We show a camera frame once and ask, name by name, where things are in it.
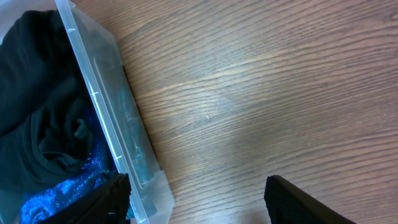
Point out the blue sequin fabric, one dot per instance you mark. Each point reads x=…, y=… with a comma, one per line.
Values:
x=98, y=168

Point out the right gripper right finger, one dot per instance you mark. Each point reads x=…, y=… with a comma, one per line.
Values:
x=287, y=203

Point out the blue denim jeans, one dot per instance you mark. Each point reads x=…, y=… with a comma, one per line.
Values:
x=138, y=146

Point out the black garment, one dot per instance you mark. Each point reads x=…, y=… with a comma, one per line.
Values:
x=51, y=144
x=38, y=66

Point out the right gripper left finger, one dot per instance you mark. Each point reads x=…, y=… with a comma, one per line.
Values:
x=107, y=204

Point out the clear plastic storage bin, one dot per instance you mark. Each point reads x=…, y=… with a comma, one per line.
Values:
x=99, y=58

